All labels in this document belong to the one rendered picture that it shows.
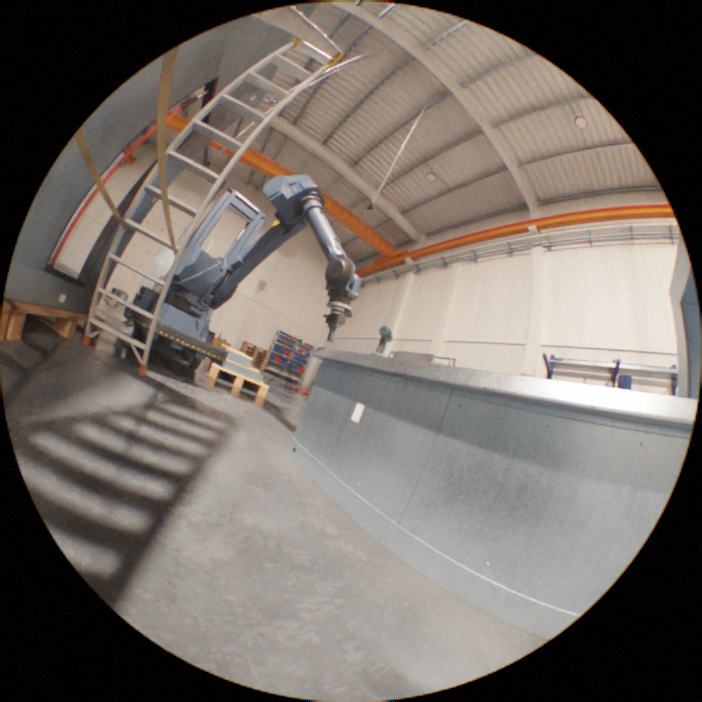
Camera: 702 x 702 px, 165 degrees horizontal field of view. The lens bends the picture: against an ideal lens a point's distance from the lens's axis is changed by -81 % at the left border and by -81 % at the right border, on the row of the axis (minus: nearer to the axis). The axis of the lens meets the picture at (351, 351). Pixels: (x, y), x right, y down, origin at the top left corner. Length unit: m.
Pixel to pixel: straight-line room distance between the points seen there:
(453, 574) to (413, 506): 0.27
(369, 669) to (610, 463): 0.65
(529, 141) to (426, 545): 8.26
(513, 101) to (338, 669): 8.20
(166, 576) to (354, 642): 0.37
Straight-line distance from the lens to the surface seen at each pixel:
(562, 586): 0.77
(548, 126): 8.06
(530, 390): 0.66
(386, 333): 1.32
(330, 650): 0.55
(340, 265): 1.32
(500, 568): 0.76
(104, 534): 0.62
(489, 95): 7.79
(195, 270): 2.09
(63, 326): 2.08
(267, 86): 1.83
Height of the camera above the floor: 0.46
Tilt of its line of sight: 10 degrees up
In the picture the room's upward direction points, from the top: 21 degrees clockwise
